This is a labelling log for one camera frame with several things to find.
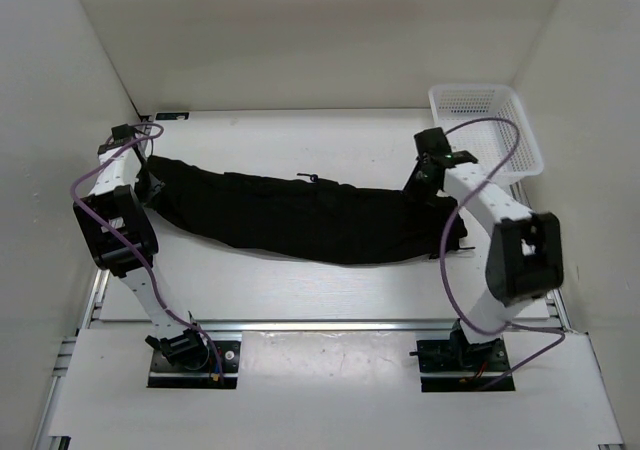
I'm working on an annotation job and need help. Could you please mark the white plastic mesh basket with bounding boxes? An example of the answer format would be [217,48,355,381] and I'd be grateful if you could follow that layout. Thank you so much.
[428,84,544,187]

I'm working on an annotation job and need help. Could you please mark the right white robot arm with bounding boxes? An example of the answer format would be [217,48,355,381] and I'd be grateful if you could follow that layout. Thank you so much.
[405,127,564,370]

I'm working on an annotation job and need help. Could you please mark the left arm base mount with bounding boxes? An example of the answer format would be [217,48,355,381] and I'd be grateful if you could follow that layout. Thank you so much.
[145,336,242,390]

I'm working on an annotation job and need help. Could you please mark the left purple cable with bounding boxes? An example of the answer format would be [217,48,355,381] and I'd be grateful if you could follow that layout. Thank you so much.
[71,122,224,371]

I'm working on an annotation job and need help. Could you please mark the aluminium front rail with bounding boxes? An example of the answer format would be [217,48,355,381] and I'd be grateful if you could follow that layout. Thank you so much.
[199,317,571,335]

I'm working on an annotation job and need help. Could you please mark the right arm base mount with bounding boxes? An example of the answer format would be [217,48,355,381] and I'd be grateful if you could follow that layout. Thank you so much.
[409,329,516,393]

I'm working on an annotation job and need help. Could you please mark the black trousers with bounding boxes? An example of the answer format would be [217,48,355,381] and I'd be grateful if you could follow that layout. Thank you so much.
[147,155,457,265]

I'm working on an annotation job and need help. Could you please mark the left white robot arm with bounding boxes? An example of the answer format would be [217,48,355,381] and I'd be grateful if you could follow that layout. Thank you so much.
[70,122,212,371]

